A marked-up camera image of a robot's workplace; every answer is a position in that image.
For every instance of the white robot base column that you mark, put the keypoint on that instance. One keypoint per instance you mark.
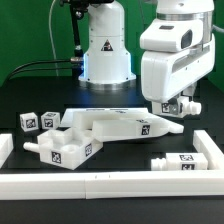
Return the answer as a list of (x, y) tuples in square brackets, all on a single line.
[(107, 62)]

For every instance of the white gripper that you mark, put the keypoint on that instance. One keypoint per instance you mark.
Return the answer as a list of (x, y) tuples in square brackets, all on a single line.
[(185, 94)]

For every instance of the white tagged cube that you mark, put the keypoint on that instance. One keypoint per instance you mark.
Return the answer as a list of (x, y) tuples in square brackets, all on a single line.
[(29, 121), (50, 120)]

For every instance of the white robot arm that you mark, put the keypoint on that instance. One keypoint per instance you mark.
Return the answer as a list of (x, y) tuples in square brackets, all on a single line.
[(179, 50)]

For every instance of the white left fence piece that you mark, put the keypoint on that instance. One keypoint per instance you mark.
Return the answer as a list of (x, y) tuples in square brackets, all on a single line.
[(6, 147)]

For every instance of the white chair back frame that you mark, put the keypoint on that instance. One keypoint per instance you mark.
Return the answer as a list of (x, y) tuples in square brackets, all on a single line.
[(125, 128)]

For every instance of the white L-shaped fence rail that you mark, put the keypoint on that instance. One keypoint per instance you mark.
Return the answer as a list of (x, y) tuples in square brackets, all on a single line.
[(122, 184)]

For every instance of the white chair seat block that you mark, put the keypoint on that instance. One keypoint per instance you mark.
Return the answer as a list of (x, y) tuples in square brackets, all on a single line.
[(68, 149)]

